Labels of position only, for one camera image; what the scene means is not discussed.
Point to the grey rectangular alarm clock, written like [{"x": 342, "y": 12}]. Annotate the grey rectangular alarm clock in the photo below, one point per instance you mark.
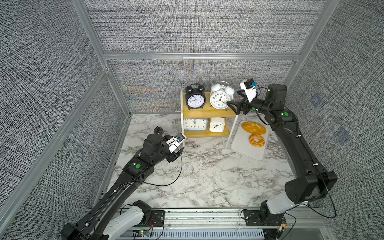
[{"x": 195, "y": 124}]

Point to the white and wood shelf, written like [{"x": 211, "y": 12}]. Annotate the white and wood shelf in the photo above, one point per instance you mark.
[{"x": 208, "y": 112}]

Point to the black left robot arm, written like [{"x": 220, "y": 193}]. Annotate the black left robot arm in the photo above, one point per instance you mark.
[{"x": 99, "y": 223}]

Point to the white twin bell alarm clock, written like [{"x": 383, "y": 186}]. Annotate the white twin bell alarm clock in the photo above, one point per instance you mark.
[{"x": 221, "y": 93}]

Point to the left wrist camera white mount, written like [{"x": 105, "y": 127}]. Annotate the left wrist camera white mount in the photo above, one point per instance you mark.
[{"x": 175, "y": 143}]

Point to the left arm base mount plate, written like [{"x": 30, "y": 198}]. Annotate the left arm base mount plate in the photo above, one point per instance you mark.
[{"x": 154, "y": 218}]

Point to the white cutting board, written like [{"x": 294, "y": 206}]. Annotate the white cutting board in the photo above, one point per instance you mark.
[{"x": 250, "y": 145}]

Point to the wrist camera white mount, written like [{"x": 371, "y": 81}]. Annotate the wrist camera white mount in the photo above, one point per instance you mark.
[
  {"x": 250, "y": 88},
  {"x": 175, "y": 143}
]

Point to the black twin bell alarm clock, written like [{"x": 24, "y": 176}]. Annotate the black twin bell alarm clock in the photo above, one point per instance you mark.
[{"x": 195, "y": 96}]

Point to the oval bread loaf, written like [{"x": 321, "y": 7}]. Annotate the oval bread loaf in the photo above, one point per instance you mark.
[{"x": 254, "y": 128}]

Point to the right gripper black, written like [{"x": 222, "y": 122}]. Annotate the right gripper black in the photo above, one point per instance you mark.
[{"x": 247, "y": 105}]

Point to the small white square alarm clock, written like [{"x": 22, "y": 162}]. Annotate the small white square alarm clock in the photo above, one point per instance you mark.
[{"x": 217, "y": 125}]

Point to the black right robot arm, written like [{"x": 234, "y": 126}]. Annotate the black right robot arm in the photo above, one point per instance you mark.
[{"x": 313, "y": 181}]

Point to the glazed bagel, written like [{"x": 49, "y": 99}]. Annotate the glazed bagel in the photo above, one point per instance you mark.
[{"x": 257, "y": 140}]

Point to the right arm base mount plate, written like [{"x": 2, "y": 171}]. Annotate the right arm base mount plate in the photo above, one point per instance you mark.
[{"x": 258, "y": 218}]

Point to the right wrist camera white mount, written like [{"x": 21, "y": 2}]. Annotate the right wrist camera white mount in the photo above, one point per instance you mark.
[{"x": 250, "y": 88}]

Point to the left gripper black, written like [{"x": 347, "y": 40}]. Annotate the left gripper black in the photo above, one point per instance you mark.
[{"x": 173, "y": 155}]

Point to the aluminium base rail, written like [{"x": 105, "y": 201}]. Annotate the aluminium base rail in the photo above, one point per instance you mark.
[{"x": 226, "y": 224}]

